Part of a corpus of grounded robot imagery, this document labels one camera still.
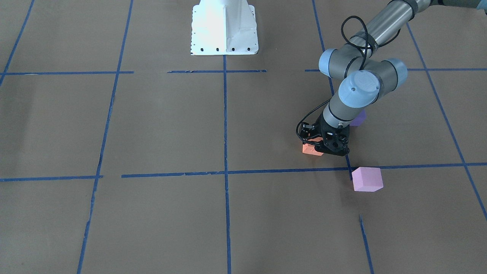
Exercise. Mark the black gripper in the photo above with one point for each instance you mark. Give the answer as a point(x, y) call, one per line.
point(319, 129)

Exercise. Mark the orange foam cube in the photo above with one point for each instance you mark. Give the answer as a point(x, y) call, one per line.
point(310, 149)

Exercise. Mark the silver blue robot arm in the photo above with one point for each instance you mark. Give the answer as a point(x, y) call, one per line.
point(363, 81)

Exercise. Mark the purple foam cube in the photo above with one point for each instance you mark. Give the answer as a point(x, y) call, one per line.
point(359, 119)

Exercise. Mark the pink foam cube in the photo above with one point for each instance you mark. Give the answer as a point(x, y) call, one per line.
point(367, 179)

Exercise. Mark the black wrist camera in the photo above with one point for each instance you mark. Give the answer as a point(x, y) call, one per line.
point(306, 131)

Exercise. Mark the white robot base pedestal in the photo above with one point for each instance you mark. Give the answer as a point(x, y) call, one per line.
point(223, 27)

